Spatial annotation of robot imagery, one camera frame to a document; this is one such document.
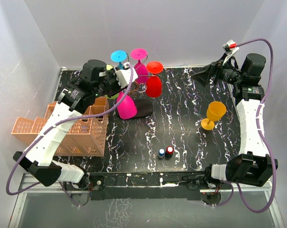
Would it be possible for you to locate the red capped small bottle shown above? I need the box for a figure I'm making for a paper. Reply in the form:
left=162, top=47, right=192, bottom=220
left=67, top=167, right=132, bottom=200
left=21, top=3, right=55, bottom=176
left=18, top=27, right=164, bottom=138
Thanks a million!
left=165, top=146, right=174, bottom=159

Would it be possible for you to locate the orange plastic wine glass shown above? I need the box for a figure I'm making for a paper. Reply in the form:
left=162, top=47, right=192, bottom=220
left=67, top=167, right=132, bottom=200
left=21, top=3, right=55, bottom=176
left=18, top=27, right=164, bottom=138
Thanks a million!
left=201, top=101, right=227, bottom=131

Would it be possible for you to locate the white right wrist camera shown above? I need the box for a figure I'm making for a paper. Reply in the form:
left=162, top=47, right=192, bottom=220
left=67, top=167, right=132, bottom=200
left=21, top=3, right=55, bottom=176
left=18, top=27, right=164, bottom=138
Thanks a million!
left=222, top=39, right=239, bottom=64

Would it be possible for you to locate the peach plastic basket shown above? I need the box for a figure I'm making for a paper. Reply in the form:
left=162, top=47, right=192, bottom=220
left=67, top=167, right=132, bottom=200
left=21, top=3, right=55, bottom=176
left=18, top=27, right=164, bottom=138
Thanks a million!
left=11, top=102, right=108, bottom=157

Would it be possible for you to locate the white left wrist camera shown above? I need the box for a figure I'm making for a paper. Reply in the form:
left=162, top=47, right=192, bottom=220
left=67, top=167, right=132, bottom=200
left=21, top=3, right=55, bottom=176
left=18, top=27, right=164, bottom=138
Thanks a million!
left=115, top=62, right=138, bottom=89

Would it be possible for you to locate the metal wine glass rack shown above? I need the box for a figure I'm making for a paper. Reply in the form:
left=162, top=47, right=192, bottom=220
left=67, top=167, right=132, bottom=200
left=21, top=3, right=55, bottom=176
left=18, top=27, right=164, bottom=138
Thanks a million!
left=117, top=53, right=161, bottom=119

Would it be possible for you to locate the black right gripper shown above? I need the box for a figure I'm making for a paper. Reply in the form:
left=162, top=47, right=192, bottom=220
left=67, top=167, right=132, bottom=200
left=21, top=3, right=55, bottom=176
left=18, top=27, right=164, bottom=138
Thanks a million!
left=191, top=53, right=244, bottom=88

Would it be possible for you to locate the green plastic wine glass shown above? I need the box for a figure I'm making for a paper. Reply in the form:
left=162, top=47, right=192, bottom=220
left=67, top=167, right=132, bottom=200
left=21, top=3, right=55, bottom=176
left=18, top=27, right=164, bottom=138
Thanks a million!
left=105, top=65, right=121, bottom=98

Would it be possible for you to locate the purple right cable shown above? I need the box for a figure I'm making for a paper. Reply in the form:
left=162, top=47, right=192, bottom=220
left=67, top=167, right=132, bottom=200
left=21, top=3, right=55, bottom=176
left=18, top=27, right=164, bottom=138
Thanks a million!
left=214, top=38, right=277, bottom=212

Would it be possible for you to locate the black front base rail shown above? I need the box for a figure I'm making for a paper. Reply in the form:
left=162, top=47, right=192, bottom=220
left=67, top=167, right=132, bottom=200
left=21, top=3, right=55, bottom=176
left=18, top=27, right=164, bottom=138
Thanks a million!
left=61, top=171, right=232, bottom=205

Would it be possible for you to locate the magenta plastic wine glass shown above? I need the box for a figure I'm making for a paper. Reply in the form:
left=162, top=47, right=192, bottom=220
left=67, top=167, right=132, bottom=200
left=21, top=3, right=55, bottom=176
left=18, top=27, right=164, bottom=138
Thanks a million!
left=131, top=48, right=149, bottom=84

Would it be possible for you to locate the purple cable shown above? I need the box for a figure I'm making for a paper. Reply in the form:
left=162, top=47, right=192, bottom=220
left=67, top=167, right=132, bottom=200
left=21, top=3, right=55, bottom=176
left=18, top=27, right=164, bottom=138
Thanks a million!
left=6, top=66, right=138, bottom=208
left=214, top=38, right=277, bottom=212

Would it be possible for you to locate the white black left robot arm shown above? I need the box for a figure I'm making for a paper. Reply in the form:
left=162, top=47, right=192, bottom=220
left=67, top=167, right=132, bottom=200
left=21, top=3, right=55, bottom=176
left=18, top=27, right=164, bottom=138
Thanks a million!
left=13, top=59, right=137, bottom=190

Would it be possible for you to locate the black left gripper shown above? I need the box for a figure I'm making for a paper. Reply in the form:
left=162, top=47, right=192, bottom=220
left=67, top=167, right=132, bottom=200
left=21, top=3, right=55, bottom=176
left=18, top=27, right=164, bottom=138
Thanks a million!
left=94, top=68, right=125, bottom=98

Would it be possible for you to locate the blue plastic wine glass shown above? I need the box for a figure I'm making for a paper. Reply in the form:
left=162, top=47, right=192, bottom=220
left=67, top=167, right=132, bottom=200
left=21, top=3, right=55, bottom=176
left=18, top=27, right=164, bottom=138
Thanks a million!
left=110, top=50, right=127, bottom=69

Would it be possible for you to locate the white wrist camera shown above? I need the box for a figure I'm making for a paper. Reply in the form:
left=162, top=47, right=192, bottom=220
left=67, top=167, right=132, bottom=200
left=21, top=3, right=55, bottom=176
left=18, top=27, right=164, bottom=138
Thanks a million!
left=115, top=62, right=138, bottom=89
left=222, top=39, right=239, bottom=64

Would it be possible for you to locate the blue capped small bottle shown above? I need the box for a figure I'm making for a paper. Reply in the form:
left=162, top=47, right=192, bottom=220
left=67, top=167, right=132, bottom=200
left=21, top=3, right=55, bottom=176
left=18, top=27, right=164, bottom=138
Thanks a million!
left=158, top=149, right=165, bottom=159

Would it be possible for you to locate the red plastic wine glass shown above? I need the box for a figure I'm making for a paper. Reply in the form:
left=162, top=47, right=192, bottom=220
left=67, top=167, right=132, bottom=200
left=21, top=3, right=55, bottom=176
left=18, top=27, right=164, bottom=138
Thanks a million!
left=145, top=61, right=163, bottom=98

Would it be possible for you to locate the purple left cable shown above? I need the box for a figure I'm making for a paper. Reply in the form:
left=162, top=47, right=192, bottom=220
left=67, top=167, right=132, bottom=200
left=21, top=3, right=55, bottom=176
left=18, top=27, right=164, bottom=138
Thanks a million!
left=6, top=66, right=138, bottom=208

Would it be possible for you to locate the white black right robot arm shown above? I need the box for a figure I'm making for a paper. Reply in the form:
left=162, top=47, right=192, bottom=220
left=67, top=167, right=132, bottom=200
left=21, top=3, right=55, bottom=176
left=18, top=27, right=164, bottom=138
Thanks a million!
left=192, top=53, right=278, bottom=189

